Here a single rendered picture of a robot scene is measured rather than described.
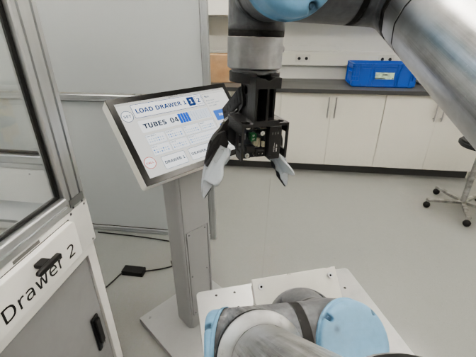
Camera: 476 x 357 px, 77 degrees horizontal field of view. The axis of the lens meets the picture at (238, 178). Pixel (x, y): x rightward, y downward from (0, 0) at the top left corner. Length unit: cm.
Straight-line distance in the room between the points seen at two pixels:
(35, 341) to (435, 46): 99
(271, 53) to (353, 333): 39
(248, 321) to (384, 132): 311
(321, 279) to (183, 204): 70
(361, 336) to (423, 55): 36
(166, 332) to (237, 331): 133
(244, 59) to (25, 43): 56
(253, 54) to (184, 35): 149
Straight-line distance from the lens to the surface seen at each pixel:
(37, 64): 87
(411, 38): 31
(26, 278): 86
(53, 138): 90
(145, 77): 199
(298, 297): 64
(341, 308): 48
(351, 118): 329
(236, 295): 86
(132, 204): 238
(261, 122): 41
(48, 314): 101
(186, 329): 172
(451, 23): 29
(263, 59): 41
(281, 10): 30
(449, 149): 371
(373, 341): 51
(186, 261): 141
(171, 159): 104
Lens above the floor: 139
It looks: 26 degrees down
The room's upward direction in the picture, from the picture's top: straight up
